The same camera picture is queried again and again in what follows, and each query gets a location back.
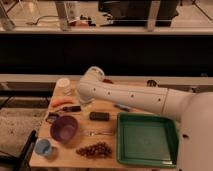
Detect blue mug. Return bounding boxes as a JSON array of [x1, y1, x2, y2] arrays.
[[34, 139, 56, 157]]

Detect green plastic tray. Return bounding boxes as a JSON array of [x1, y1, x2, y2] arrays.
[[116, 113, 179, 168]]

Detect purple bowl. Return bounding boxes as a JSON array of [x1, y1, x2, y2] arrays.
[[50, 115, 79, 143]]

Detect bunch of dark grapes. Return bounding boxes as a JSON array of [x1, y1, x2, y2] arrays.
[[76, 142, 112, 158]]

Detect silver fork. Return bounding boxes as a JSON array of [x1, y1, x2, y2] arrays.
[[81, 131, 114, 136]]

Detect small black clip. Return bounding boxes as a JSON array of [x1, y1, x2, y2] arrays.
[[46, 112, 59, 123]]

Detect black rectangular block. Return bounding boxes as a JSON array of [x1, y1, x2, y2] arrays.
[[89, 112, 110, 121]]

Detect orange carrot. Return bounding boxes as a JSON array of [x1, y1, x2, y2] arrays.
[[51, 99, 74, 107]]

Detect blue sponge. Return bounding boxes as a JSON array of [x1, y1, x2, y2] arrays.
[[114, 104, 131, 112]]

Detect wooden board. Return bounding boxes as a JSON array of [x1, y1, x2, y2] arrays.
[[29, 79, 167, 169]]

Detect red bowl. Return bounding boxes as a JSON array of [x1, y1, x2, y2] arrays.
[[103, 79, 114, 84]]

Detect black stand left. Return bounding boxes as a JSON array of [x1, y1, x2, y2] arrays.
[[12, 130, 36, 171]]

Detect small metal cup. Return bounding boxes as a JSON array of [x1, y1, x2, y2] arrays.
[[146, 80, 158, 87]]

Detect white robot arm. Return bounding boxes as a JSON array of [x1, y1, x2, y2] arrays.
[[76, 66, 213, 171]]

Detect white cup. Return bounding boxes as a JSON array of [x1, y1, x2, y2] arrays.
[[56, 78, 71, 95]]

